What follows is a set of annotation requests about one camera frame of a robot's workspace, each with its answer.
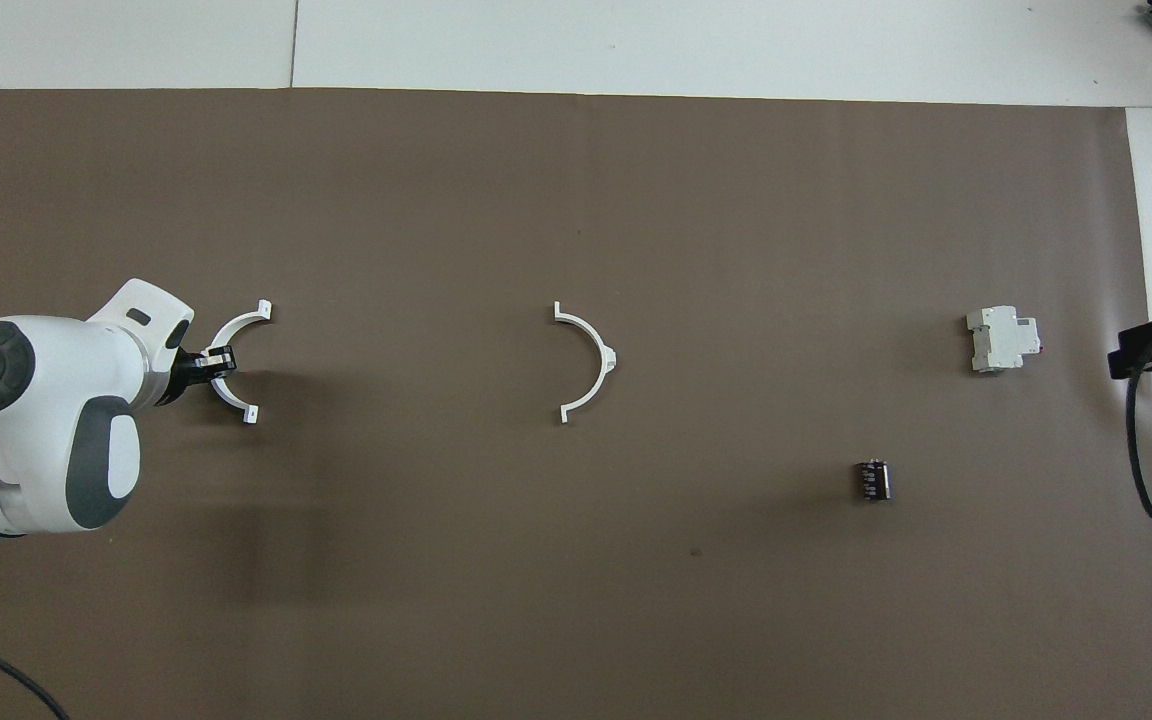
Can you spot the black cylindrical capacitor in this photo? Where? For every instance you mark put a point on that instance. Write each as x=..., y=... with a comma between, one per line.
x=874, y=480

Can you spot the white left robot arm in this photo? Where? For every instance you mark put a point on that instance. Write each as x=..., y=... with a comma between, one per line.
x=36, y=370

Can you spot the brown paper table mat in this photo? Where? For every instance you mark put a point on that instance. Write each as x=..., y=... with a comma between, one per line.
x=576, y=200

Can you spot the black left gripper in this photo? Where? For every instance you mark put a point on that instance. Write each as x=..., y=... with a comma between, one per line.
x=181, y=378

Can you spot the white circuit breaker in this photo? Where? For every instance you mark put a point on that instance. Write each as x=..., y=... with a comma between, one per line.
x=1001, y=340

